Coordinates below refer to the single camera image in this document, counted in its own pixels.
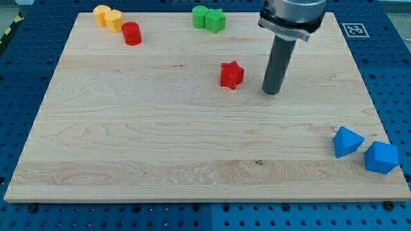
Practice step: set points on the black board stop bolt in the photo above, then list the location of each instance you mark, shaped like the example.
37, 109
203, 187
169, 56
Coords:
389, 205
32, 208

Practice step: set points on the blue cube block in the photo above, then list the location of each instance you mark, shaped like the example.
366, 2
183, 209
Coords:
381, 157

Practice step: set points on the blue triangle block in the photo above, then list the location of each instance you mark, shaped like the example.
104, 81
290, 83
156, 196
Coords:
346, 141

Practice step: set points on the red star block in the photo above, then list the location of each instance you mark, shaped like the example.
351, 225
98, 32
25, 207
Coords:
231, 75

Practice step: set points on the red cylinder block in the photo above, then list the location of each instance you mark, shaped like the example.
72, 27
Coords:
131, 33

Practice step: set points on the green cylinder block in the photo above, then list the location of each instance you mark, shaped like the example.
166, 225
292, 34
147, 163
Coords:
199, 16

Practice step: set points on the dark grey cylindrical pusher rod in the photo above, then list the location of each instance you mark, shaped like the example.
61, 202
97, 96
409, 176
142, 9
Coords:
277, 65

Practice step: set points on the black board stop bolt right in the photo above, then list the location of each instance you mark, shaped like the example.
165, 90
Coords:
389, 205

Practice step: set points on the yellow cylinder block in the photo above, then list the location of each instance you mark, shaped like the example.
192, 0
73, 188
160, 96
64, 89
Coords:
99, 13

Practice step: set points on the yellow hexagon block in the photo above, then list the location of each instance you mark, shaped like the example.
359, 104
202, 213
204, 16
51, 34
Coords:
114, 20

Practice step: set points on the white fiducial marker tag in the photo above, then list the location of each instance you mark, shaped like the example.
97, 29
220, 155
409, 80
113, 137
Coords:
355, 30

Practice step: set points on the light wooden board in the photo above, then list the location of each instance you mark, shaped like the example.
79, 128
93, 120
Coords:
151, 123

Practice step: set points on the green star block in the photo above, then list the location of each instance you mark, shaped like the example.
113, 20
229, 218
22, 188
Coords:
215, 20

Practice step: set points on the black board stop bolt left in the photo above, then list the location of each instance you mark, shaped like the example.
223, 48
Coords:
32, 208

